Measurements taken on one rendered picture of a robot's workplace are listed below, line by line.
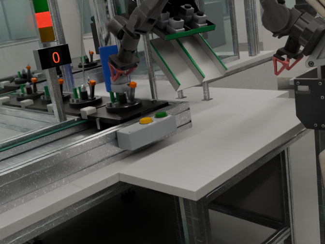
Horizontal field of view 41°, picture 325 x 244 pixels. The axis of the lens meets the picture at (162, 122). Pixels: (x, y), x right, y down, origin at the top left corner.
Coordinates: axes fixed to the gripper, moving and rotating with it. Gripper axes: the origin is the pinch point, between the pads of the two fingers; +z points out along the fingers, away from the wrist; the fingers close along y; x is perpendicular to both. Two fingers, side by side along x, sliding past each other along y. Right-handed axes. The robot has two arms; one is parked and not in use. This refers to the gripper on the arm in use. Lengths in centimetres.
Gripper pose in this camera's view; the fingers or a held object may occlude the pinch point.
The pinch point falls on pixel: (118, 77)
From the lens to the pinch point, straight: 162.2
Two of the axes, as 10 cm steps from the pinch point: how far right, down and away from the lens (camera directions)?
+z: -3.1, 6.9, 6.5
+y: -7.0, 3.0, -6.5
